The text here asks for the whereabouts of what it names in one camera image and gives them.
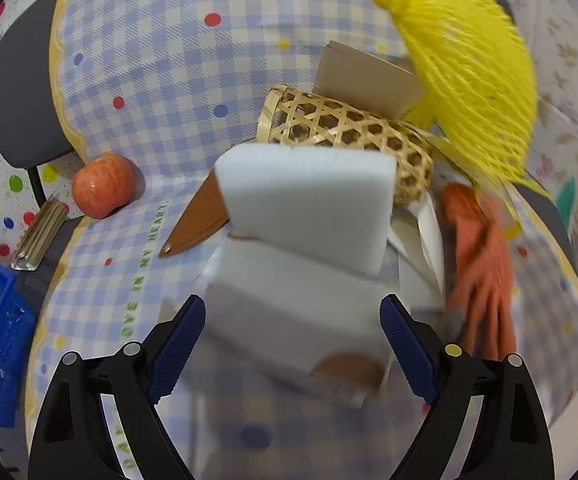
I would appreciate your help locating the yellow mesh net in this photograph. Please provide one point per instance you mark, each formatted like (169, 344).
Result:
(469, 70)

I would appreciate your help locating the dark grey chair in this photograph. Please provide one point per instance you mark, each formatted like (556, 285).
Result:
(24, 85)

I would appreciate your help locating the blue checkered cloth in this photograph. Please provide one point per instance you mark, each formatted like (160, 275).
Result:
(169, 60)

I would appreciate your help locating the brown cardboard piece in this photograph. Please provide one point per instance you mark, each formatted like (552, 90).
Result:
(364, 80)

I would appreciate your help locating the white box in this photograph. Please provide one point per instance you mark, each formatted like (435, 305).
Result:
(289, 310)

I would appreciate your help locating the red apple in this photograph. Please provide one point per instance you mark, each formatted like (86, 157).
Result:
(103, 186)

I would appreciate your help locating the orange cloth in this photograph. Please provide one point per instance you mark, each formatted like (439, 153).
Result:
(484, 270)

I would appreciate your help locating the bundle of wooden sticks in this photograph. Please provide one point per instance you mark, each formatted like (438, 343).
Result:
(39, 235)

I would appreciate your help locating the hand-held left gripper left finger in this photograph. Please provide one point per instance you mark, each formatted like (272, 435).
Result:
(179, 345)

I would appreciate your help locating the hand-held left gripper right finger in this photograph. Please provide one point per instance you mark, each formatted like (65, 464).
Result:
(409, 345)

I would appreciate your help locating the white paper sheet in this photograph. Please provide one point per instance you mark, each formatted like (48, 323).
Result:
(426, 250)

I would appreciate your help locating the woven bamboo basket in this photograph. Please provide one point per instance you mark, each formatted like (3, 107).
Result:
(349, 125)

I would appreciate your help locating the floral wall sheet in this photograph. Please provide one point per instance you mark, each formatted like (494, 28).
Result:
(564, 60)

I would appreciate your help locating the white foam block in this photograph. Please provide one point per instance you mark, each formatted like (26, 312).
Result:
(309, 200)

